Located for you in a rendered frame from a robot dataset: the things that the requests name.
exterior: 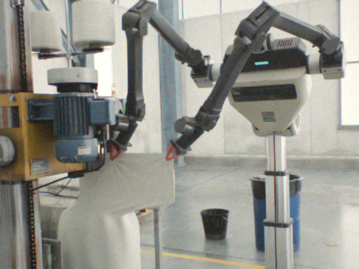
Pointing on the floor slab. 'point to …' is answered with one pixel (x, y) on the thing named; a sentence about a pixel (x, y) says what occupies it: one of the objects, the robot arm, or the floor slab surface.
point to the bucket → (214, 223)
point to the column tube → (9, 61)
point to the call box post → (158, 239)
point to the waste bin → (259, 188)
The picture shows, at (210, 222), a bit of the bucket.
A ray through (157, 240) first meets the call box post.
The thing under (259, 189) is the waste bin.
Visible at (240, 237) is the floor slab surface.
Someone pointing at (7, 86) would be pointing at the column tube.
